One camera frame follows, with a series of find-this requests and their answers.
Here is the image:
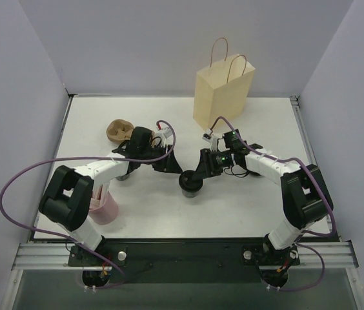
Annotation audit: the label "black cup lid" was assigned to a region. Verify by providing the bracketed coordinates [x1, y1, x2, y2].
[179, 170, 203, 192]
[248, 171, 262, 178]

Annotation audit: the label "brown cardboard cup carrier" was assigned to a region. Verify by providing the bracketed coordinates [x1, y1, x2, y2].
[106, 119, 134, 143]

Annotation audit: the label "dark plastic cup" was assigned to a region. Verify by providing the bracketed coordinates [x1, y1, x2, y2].
[182, 189, 199, 198]
[116, 174, 130, 181]

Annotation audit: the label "beige paper bag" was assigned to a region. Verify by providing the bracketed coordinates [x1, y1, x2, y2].
[193, 37, 256, 130]

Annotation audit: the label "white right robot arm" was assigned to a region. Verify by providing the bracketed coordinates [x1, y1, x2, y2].
[179, 130, 333, 264]

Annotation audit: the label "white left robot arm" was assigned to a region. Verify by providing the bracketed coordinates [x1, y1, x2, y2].
[39, 125, 182, 265]

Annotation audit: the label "white straws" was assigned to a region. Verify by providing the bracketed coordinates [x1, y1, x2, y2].
[92, 183, 110, 203]

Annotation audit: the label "pink straw holder cup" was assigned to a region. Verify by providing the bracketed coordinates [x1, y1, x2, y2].
[88, 192, 119, 225]

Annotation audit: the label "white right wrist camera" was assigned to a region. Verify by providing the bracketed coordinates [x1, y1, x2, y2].
[202, 129, 219, 151]

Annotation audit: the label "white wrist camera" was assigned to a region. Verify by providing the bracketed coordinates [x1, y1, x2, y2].
[153, 127, 173, 144]
[202, 129, 219, 151]

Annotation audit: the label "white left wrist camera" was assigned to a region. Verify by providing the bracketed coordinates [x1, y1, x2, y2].
[153, 127, 173, 144]

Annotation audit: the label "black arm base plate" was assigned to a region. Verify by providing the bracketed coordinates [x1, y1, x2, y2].
[68, 238, 300, 288]

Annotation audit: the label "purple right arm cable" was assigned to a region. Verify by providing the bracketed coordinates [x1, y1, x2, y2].
[206, 116, 336, 291]

